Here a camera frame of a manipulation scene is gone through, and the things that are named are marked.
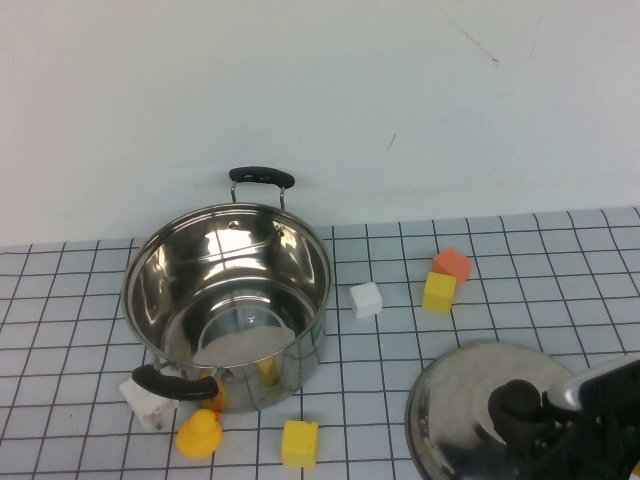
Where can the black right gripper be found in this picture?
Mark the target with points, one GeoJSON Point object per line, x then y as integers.
{"type": "Point", "coordinates": [560, 455]}

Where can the stainless steel lid black knob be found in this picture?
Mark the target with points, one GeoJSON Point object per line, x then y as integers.
{"type": "Point", "coordinates": [450, 390]}

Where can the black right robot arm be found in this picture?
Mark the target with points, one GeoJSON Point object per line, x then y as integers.
{"type": "Point", "coordinates": [625, 450]}

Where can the white black-grid tablecloth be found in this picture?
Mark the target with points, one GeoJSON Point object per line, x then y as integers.
{"type": "Point", "coordinates": [500, 325]}

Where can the yellow foam cube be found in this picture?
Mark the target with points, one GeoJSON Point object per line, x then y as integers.
{"type": "Point", "coordinates": [439, 292]}

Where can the orange foam block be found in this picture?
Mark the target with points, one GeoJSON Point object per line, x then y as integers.
{"type": "Point", "coordinates": [452, 262]}

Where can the clean white foam cube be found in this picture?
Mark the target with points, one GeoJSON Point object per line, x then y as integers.
{"type": "Point", "coordinates": [366, 300]}

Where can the yellow notched foam block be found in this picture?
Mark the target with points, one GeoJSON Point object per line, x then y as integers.
{"type": "Point", "coordinates": [299, 445]}

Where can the yellow rubber duck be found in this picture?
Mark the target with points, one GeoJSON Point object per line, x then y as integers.
{"type": "Point", "coordinates": [197, 435]}

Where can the dirty white foam block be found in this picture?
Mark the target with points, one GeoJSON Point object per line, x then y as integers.
{"type": "Point", "coordinates": [147, 407]}

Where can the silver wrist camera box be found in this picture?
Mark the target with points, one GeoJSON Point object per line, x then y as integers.
{"type": "Point", "coordinates": [595, 385]}

